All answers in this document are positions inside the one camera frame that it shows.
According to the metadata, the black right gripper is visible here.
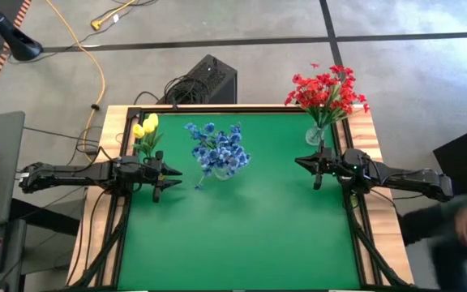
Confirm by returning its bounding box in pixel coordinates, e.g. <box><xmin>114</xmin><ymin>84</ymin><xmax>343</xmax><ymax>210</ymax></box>
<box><xmin>295</xmin><ymin>141</ymin><xmax>342</xmax><ymax>191</ymax></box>

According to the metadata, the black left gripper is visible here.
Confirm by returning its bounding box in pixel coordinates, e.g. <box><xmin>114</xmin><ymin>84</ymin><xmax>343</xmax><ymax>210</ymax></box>
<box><xmin>148</xmin><ymin>150</ymin><xmax>183</xmax><ymax>203</ymax></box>

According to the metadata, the blue artificial flower bunch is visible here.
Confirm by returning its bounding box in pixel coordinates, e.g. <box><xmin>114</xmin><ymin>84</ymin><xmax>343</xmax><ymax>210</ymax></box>
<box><xmin>192</xmin><ymin>140</ymin><xmax>251</xmax><ymax>191</ymax></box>
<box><xmin>183</xmin><ymin>121</ymin><xmax>245</xmax><ymax>163</ymax></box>

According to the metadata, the clear glass bottle vase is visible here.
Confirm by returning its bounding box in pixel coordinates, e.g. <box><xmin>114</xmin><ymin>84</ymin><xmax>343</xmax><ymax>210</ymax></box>
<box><xmin>305</xmin><ymin>123</ymin><xmax>328</xmax><ymax>147</ymax></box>

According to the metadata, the ribbed clear glass vase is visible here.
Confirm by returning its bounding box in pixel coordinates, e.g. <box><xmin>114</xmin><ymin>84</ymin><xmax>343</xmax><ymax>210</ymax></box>
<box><xmin>212</xmin><ymin>165</ymin><xmax>234</xmax><ymax>182</ymax></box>

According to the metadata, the green table mat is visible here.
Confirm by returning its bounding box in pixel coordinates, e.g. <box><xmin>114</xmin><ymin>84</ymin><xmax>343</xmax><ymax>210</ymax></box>
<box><xmin>116</xmin><ymin>112</ymin><xmax>362</xmax><ymax>291</ymax></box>

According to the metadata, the black computer tower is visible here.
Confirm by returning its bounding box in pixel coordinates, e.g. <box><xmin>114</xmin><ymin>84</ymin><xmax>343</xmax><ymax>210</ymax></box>
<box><xmin>176</xmin><ymin>54</ymin><xmax>238</xmax><ymax>105</ymax></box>

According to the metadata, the person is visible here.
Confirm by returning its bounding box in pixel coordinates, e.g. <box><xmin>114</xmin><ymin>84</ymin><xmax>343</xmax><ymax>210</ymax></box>
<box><xmin>397</xmin><ymin>190</ymin><xmax>467</xmax><ymax>292</ymax></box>

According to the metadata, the black stand pole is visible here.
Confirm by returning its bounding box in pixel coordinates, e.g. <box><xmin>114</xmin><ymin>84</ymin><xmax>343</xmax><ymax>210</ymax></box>
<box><xmin>0</xmin><ymin>0</ymin><xmax>44</xmax><ymax>62</ymax></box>

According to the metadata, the black cable coil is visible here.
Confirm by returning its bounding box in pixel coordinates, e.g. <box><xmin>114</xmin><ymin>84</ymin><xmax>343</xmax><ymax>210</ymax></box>
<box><xmin>162</xmin><ymin>75</ymin><xmax>204</xmax><ymax>105</ymax></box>

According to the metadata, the black metal table frame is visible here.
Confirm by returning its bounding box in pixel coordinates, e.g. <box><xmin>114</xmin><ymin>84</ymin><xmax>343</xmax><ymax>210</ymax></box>
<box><xmin>71</xmin><ymin>105</ymin><xmax>411</xmax><ymax>292</ymax></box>

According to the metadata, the long yellow extension cable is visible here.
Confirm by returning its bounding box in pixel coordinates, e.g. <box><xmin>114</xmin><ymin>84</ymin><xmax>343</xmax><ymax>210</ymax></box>
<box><xmin>45</xmin><ymin>0</ymin><xmax>107</xmax><ymax>139</ymax></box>

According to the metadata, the yellow cable with plug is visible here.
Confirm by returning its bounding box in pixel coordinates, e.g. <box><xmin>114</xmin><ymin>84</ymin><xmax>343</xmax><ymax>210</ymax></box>
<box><xmin>90</xmin><ymin>0</ymin><xmax>137</xmax><ymax>32</ymax></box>

